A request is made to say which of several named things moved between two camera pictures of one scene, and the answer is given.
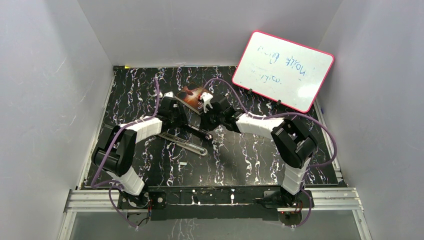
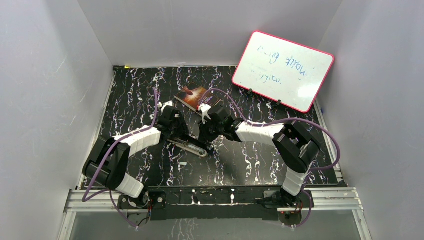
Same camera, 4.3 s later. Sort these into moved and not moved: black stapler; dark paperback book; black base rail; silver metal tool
Moved: black stapler
Not moved: silver metal tool; dark paperback book; black base rail
